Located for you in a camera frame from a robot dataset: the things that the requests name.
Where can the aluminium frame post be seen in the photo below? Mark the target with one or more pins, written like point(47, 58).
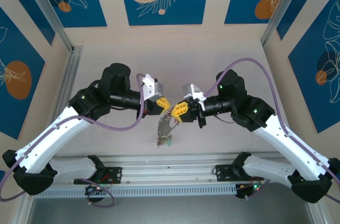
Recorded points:
point(279, 9)
point(50, 11)

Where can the circuit board with green led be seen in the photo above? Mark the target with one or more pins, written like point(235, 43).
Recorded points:
point(94, 190)
point(252, 188)

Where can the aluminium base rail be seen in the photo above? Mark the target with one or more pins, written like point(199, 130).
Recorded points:
point(164, 167)

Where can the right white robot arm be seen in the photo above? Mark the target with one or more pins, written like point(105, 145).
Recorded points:
point(279, 135)

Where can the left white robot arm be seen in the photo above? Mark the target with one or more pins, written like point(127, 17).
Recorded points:
point(53, 133)

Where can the aluminium side rail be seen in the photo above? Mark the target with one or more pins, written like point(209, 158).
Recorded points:
point(70, 75)

